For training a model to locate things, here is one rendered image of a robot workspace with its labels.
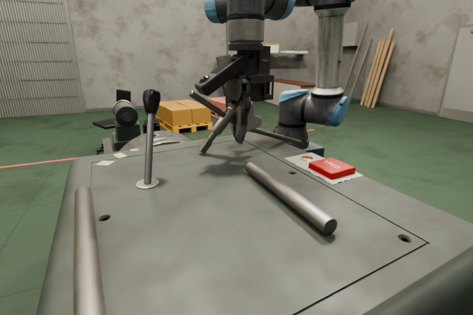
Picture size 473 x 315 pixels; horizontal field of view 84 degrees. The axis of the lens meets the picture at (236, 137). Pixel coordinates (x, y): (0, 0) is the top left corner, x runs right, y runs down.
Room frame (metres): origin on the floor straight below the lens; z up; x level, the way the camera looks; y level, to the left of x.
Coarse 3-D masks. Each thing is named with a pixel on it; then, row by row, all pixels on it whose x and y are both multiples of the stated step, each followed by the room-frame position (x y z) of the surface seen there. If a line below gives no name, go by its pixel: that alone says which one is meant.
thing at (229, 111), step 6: (228, 108) 0.55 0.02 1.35; (228, 114) 0.55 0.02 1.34; (234, 114) 0.55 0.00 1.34; (222, 120) 0.55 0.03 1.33; (228, 120) 0.55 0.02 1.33; (216, 126) 0.55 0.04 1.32; (222, 126) 0.54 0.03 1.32; (216, 132) 0.54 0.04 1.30; (210, 138) 0.54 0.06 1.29; (204, 144) 0.54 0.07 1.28; (210, 144) 0.55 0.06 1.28; (204, 150) 0.54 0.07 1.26
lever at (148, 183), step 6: (150, 114) 0.46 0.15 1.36; (150, 120) 0.45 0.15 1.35; (150, 126) 0.45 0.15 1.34; (150, 132) 0.44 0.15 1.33; (150, 138) 0.44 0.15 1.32; (150, 144) 0.43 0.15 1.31; (150, 150) 0.43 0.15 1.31; (150, 156) 0.42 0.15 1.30; (150, 162) 0.42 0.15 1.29; (150, 168) 0.41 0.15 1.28; (144, 174) 0.41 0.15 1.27; (150, 174) 0.41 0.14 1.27; (144, 180) 0.40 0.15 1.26; (150, 180) 0.40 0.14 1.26; (156, 180) 0.41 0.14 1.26; (138, 186) 0.39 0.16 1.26; (144, 186) 0.39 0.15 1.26; (150, 186) 0.39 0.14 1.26
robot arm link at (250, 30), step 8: (232, 24) 0.55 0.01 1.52; (240, 24) 0.55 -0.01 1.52; (248, 24) 0.54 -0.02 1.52; (256, 24) 0.55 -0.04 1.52; (264, 24) 0.57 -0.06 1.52; (232, 32) 0.55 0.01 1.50; (240, 32) 0.54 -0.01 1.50; (248, 32) 0.54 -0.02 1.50; (256, 32) 0.55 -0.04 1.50; (232, 40) 0.55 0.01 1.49; (240, 40) 0.55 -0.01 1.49; (248, 40) 0.54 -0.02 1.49; (256, 40) 0.55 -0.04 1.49
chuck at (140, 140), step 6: (156, 132) 0.78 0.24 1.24; (162, 132) 0.78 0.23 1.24; (168, 132) 0.79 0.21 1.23; (174, 132) 0.81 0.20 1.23; (138, 138) 0.75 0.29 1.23; (144, 138) 0.74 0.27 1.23; (156, 138) 0.72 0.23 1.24; (162, 138) 0.72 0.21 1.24; (180, 138) 0.75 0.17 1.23; (186, 138) 0.79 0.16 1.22; (126, 144) 0.75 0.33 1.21; (132, 144) 0.72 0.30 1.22; (138, 144) 0.70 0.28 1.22; (120, 150) 0.73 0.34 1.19
